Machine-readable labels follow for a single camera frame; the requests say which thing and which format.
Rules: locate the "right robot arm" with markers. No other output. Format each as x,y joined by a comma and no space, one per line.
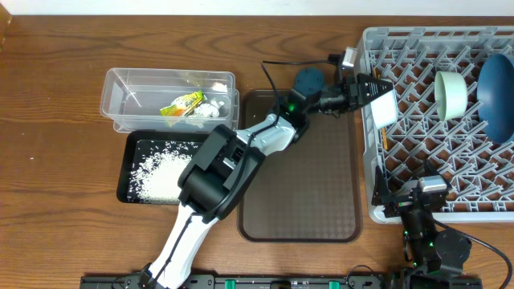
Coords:
437,256

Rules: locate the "mint green bowl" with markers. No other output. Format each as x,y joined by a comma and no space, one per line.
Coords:
450,93

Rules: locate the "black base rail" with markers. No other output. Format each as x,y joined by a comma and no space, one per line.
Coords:
357,282

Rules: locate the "dark blue plate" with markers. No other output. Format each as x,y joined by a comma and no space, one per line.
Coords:
495,93

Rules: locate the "green orange snack wrapper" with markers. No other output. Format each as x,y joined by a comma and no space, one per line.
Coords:
184,105

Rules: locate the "white tissue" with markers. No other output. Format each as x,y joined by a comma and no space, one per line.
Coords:
208,109

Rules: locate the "brown serving tray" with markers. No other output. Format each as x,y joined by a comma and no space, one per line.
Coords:
310,191

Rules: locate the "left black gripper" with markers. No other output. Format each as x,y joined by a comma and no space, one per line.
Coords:
361,89

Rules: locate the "grey dishwasher rack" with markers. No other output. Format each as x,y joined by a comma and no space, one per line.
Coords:
480,171

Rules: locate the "clear plastic bin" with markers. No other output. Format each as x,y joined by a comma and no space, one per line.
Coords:
133,97

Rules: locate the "spilled white rice pile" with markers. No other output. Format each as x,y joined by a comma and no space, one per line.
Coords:
157,165

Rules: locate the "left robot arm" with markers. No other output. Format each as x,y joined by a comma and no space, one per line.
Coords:
219,173

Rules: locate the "black rectangular tray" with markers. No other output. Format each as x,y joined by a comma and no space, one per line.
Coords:
130,148

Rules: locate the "white bowl light blue rim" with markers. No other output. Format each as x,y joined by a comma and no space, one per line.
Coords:
384,110

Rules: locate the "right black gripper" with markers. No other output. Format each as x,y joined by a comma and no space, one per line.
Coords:
382,197

